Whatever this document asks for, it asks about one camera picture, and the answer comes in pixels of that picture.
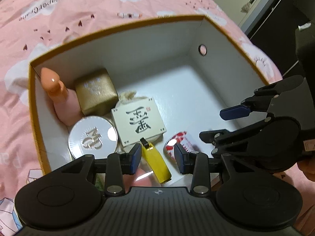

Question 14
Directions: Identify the person's right hand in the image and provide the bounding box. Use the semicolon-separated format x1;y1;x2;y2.
297;158;315;182

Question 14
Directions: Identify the round white gold compact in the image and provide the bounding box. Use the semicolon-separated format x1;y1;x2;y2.
68;116;118;159

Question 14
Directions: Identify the orange white storage box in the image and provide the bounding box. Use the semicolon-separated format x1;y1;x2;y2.
29;16;268;174

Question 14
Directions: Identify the red white small packet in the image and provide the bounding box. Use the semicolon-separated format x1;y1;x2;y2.
163;131;199;160

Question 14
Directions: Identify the pink pump lotion bottle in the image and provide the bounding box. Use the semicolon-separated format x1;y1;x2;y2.
41;67;83;126

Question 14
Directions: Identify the yellow cap green bottle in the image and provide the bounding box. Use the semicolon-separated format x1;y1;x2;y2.
140;138;171;184

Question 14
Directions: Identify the cream calligraphy pouch box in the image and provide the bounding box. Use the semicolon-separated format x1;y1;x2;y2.
111;91;167;152

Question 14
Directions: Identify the gold square gift box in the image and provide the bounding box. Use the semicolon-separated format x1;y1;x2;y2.
74;69;119;116

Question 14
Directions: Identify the pink patterned bed sheet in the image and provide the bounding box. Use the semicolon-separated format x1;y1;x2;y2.
0;0;315;236

